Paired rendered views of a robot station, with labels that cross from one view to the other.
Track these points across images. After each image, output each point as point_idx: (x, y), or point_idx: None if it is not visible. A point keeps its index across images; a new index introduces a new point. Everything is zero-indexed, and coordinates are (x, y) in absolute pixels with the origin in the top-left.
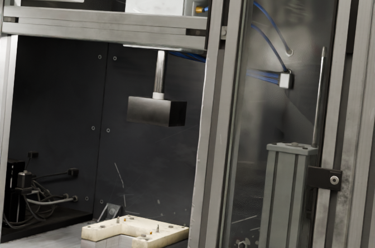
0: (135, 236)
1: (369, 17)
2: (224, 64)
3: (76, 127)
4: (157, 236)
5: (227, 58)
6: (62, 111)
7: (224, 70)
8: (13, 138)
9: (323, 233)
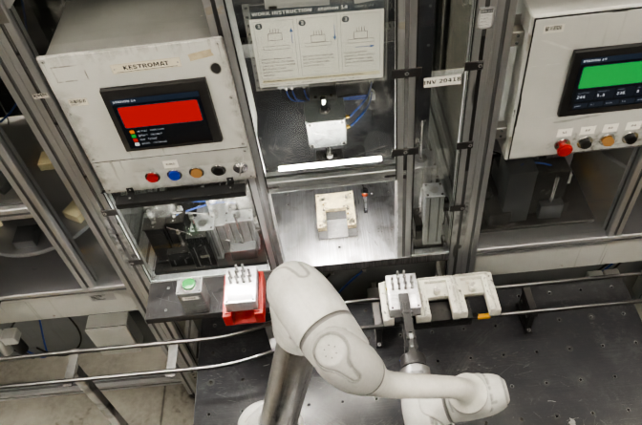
0: (334, 211)
1: (475, 159)
2: (406, 183)
3: None
4: (353, 214)
5: (408, 181)
6: None
7: (407, 185)
8: None
9: (458, 222)
